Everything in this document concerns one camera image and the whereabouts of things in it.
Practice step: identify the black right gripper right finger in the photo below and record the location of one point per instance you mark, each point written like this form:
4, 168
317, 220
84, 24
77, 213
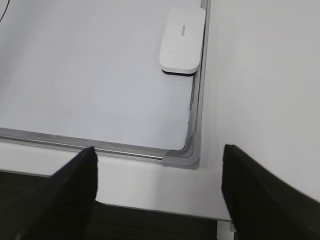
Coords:
262, 206

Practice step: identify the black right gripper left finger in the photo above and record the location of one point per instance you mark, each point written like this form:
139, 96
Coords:
59, 208

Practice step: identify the white board eraser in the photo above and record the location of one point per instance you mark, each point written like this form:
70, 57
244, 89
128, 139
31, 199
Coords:
182, 41

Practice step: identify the white board with grey frame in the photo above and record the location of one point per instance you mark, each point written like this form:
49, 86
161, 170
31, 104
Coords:
81, 73

